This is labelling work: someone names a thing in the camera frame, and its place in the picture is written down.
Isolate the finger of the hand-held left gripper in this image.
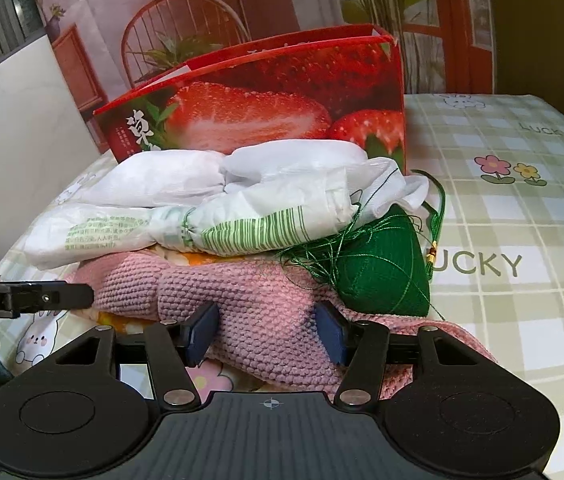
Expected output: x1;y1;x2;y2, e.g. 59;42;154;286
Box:
12;281;95;315

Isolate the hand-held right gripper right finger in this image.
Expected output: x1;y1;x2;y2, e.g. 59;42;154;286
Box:
316;301;478;409

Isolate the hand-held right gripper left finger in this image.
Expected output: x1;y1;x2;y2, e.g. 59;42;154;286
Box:
54;304;221;410

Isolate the pink knitted cloth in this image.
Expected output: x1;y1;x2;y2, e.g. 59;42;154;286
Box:
76;252;500;402

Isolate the white green printed plastic bag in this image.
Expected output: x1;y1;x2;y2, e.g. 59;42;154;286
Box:
24;165;363;268

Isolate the red strawberry print box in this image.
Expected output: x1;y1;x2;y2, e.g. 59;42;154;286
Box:
92;24;407;176

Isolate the green checked printed bedsheet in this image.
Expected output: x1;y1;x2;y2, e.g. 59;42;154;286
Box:
0;92;564;480

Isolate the green pouch with tassel cord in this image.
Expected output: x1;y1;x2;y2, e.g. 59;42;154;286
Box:
281;170;448;319

